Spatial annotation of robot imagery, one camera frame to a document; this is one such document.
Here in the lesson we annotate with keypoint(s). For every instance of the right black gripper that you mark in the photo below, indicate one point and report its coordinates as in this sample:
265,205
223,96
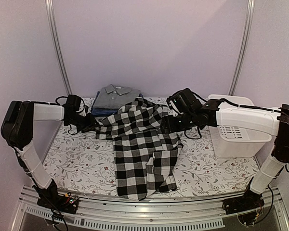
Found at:
168,126

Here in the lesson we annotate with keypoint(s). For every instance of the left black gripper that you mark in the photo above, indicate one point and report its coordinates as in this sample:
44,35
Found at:
91,124

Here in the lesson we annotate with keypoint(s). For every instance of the black white checkered shirt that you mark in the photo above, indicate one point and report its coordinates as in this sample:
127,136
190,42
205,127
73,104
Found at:
144,156

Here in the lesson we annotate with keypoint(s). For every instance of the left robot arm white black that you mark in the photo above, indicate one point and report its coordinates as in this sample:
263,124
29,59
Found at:
18,128

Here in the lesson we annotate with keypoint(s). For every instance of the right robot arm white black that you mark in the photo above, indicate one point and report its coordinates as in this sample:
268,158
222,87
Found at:
222,112

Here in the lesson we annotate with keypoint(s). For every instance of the folded blue checkered shirt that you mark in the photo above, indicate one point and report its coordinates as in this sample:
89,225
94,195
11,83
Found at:
99,110

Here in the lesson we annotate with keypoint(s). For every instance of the folded grey polo shirt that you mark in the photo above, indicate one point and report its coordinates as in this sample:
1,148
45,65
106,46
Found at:
115,96

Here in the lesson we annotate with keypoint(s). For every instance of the floral patterned table cloth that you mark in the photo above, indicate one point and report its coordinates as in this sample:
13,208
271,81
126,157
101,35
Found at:
79,162

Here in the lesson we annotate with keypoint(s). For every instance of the white plastic basket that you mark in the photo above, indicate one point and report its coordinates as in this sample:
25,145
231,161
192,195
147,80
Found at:
234,142

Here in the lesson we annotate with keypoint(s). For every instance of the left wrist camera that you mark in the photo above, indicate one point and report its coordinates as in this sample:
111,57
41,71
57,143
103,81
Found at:
72,104

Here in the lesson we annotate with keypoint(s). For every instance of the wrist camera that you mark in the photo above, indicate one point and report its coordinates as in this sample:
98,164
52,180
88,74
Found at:
72,104
183,100

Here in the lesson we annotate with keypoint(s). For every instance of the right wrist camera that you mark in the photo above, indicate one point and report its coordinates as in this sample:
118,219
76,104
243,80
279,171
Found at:
183,100

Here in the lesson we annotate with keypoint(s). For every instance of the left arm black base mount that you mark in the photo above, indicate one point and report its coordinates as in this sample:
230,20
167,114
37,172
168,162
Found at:
64,203

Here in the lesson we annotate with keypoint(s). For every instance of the aluminium front rail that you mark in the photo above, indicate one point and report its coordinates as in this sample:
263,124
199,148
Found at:
109,213

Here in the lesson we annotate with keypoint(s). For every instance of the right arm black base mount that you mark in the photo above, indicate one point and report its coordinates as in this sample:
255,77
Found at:
242,203

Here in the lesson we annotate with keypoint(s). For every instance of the right aluminium frame post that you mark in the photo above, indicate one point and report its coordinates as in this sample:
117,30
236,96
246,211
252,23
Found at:
243,46

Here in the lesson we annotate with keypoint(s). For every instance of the aluminium frame post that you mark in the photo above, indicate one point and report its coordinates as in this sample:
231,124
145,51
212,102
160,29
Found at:
57,46
243,46

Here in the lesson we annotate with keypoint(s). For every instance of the left aluminium frame post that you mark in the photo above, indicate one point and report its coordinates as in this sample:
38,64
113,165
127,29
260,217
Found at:
57,46

